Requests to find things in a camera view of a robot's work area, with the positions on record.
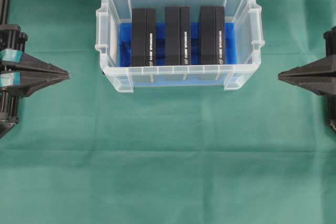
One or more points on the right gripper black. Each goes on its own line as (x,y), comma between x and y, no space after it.
(298,76)

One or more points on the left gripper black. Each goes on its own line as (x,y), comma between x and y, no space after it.
(15,85)

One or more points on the black box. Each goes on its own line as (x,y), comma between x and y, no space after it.
(212,35)
(177,36)
(143,42)

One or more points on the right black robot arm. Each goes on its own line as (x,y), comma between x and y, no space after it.
(318,76)

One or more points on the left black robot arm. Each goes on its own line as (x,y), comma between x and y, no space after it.
(21,73)

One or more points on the blue cloth bin liner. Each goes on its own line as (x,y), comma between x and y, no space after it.
(125,55)

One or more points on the clear plastic storage bin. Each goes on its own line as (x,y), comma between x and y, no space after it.
(245,14)

